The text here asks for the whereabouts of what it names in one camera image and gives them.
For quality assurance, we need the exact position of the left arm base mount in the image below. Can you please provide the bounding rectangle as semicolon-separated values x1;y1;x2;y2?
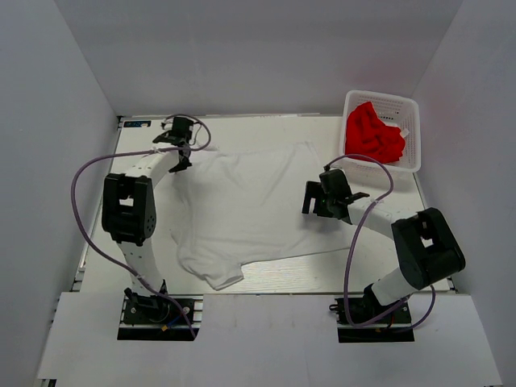
117;288;203;342

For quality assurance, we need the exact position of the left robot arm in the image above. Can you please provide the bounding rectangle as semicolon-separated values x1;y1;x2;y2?
102;116;194;322

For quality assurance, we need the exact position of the white plastic basket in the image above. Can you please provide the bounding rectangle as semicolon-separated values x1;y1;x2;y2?
339;90;421;174

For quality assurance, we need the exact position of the red t shirt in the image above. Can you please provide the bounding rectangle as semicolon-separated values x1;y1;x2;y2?
344;102;406;164

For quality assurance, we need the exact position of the white t shirt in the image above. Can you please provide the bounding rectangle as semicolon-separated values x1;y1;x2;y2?
171;142;352;290

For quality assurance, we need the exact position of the blue table label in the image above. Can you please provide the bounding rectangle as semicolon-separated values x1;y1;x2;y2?
123;120;152;128

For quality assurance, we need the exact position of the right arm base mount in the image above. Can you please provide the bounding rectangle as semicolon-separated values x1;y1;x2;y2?
329;297;414;343

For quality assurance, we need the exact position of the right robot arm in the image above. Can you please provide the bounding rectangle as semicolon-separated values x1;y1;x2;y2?
302;169;466;322

